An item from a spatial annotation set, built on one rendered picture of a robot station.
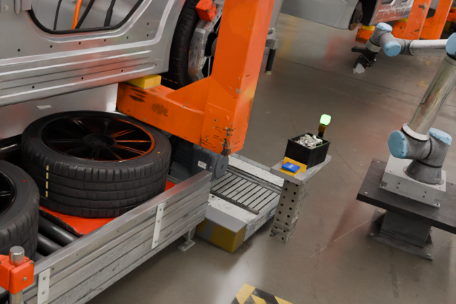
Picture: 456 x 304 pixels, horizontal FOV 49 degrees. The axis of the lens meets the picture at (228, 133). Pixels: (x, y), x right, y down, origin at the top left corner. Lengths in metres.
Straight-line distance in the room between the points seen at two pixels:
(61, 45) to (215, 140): 0.78
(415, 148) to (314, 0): 2.71
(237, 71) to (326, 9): 3.17
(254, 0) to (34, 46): 0.87
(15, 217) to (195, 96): 1.00
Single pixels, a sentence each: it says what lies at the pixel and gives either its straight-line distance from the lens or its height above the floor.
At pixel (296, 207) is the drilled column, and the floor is 0.22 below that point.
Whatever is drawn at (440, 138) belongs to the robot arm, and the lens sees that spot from 2.94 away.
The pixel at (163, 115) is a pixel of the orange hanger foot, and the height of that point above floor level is 0.60.
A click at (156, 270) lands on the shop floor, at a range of 2.40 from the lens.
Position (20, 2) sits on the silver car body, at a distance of 1.90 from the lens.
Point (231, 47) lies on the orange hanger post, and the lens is 2.19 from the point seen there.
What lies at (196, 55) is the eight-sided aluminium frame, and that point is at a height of 0.83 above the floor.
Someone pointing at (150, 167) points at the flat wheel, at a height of 0.49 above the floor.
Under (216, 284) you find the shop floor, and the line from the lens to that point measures 2.39.
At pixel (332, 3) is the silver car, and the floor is 0.99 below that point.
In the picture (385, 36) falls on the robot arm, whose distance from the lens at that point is 3.12.
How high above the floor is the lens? 1.48
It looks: 22 degrees down
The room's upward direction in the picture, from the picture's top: 11 degrees clockwise
